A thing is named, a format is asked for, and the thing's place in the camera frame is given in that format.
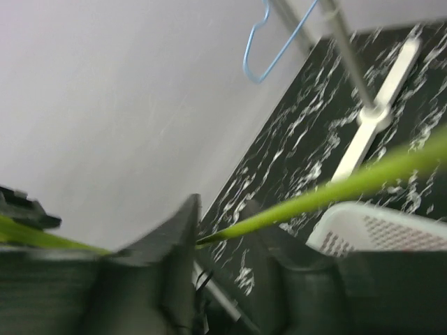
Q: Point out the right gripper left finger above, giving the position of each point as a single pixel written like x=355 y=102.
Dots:
x=52 y=285

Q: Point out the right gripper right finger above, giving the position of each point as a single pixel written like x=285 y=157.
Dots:
x=302 y=291

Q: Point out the light blue wire hanger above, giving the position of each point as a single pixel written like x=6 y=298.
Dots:
x=282 y=26

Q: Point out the white clothes rack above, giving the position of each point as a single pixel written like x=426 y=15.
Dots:
x=375 y=115

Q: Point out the white plastic basket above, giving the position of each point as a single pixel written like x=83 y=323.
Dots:
x=357 y=226

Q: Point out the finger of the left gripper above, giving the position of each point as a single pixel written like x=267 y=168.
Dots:
x=17 y=206

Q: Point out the lime green hanger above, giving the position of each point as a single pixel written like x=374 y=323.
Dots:
x=396 y=164

